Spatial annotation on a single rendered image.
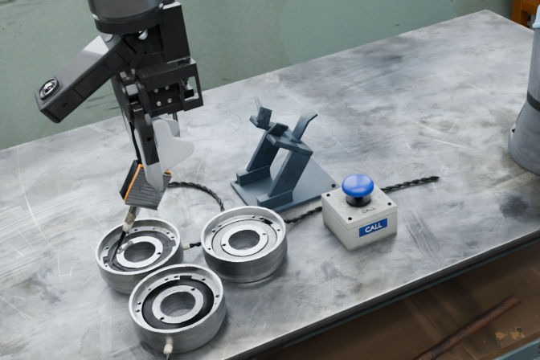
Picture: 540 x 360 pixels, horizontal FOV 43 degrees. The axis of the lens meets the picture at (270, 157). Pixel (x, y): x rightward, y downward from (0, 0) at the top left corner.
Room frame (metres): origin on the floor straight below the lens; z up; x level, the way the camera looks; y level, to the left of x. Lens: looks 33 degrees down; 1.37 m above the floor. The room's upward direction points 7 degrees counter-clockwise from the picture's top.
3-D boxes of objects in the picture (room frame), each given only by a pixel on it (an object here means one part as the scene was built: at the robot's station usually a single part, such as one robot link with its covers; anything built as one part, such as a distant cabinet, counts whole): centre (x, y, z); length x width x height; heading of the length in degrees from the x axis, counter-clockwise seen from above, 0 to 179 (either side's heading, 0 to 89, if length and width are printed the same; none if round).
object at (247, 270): (0.66, 0.04, 0.82); 0.10 x 0.10 x 0.04
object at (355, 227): (0.69, -0.11, 0.82); 0.08 x 0.07 x 0.05; 110
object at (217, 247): (0.66, 0.04, 0.82); 0.08 x 0.08 x 0.02
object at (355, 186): (0.69, -0.10, 0.85); 0.04 x 0.04 x 0.05
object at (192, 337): (0.56, 0.12, 0.82); 0.10 x 0.10 x 0.04
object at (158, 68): (0.68, 0.12, 1.07); 0.09 x 0.08 x 0.12; 111
